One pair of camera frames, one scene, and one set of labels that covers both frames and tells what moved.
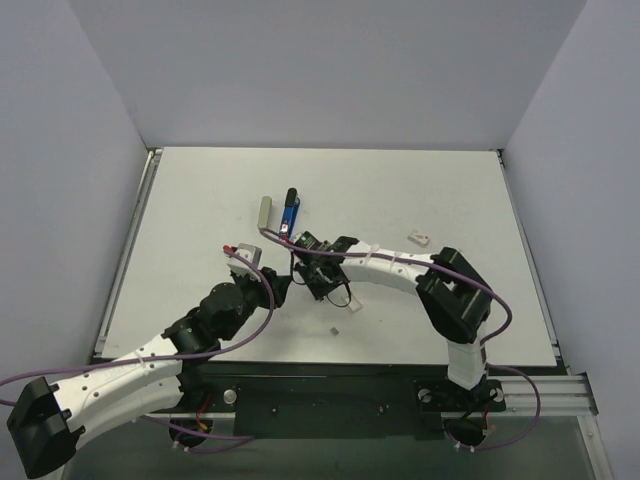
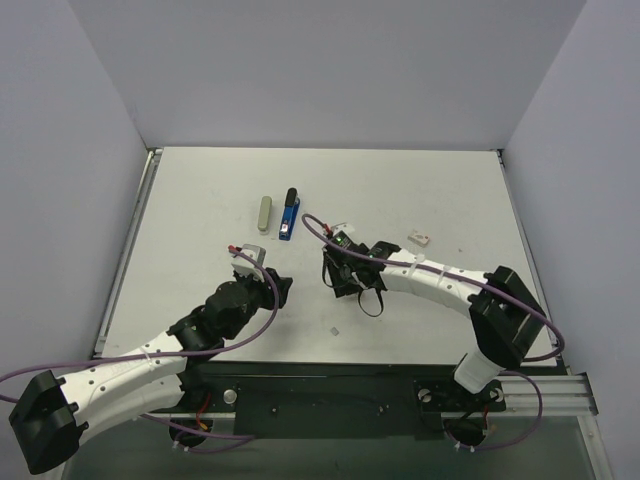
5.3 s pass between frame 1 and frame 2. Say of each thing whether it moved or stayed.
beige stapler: stayed
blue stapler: stayed
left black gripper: stayed
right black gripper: moved
